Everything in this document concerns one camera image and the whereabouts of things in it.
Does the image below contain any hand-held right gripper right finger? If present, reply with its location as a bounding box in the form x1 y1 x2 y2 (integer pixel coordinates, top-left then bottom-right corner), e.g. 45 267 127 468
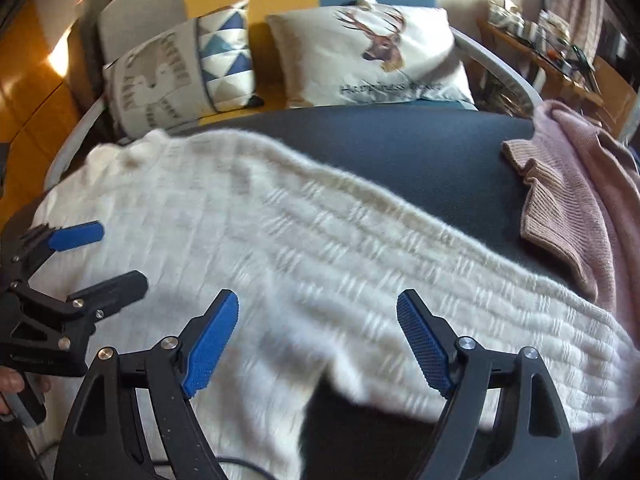
396 289 581 480

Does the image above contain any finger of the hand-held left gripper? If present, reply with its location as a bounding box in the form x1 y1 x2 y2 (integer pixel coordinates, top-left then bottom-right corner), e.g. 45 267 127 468
12 270 149 331
10 220 106 283

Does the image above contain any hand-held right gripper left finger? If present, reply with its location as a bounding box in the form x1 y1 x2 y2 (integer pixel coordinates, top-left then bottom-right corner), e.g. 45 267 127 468
52 289 240 480

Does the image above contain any white knit sweater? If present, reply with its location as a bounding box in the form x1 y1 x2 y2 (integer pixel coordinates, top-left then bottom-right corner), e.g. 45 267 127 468
32 127 636 480

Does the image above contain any person's left hand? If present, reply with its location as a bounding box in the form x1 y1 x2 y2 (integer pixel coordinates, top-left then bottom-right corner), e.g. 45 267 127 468
0 366 52 423

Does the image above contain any orange wooden wardrobe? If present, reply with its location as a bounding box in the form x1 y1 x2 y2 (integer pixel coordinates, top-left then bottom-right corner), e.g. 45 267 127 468
0 0 101 221

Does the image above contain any tiger print cushion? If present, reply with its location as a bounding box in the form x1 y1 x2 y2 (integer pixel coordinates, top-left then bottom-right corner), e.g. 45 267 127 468
102 0 258 138

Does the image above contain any pink knit sweater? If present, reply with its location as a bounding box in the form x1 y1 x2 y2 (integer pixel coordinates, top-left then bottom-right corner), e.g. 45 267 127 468
501 100 640 341

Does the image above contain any deer print cushion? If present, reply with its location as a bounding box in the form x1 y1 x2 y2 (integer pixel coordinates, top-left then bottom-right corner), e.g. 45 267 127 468
265 0 476 110

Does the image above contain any wooden side table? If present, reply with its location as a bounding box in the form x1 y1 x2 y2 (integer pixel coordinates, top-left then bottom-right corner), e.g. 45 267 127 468
477 0 618 108

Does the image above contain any cluster of small jars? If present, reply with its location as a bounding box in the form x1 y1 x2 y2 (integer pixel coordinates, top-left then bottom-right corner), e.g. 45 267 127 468
487 0 596 76

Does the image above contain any black monitor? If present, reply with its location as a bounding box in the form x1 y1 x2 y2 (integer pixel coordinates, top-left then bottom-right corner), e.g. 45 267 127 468
597 17 626 61

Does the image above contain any pink striped curtain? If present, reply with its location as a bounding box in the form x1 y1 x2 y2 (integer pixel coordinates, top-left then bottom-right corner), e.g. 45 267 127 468
542 0 608 61

